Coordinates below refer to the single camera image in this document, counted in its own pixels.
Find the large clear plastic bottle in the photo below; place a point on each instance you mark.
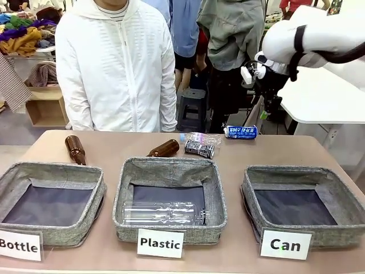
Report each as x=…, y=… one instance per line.
x=162, y=212

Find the white Can label sign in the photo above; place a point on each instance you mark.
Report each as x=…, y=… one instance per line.
x=285, y=245

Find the brown glass bottle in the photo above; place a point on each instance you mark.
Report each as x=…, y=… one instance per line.
x=75, y=149
x=165, y=149

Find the checked brown cloth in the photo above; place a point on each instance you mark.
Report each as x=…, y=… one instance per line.
x=11, y=85

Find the person in grey-green jacket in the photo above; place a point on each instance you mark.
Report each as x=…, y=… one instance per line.
x=231, y=34

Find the white desk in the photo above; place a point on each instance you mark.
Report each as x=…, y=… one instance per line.
x=322, y=97

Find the person in red shirt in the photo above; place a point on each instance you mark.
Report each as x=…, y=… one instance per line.
x=291, y=7

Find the wooden open box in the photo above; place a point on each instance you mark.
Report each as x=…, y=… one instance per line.
x=47, y=107

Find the crushed clear plastic bottle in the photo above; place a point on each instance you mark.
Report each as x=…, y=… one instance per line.
x=206, y=139

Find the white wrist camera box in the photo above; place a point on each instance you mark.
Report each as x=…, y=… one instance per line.
x=247, y=74

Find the pile of colourful clothes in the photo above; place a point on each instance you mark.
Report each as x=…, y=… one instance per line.
x=22, y=34

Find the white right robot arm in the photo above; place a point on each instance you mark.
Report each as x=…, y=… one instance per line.
x=319, y=37

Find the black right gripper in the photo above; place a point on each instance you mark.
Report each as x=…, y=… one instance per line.
x=269, y=91

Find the person in blue shirt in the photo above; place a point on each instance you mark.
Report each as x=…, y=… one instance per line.
x=184, y=28

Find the white Bottle label sign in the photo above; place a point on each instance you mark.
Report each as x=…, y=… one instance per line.
x=20, y=245

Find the checked cloth bundle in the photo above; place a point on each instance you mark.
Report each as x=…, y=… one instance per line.
x=42, y=74

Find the grey fabric basket bottle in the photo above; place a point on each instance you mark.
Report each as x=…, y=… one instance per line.
x=17, y=177

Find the crushed blue white can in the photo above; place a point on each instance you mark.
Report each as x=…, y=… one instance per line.
x=241, y=132

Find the white Plastic label sign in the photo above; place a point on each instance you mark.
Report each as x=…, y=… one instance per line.
x=160, y=243

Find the grey fabric basket plastic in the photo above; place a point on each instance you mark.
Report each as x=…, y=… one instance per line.
x=168, y=168

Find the crushed black can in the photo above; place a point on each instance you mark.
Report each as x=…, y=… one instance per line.
x=199, y=149

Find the grey fabric basket can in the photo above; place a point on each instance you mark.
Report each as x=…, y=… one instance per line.
x=336, y=188

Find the grey plastic stool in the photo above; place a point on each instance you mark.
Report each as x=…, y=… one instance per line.
x=191, y=109

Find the person in white jacket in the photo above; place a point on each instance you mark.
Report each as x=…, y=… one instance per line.
x=114, y=71

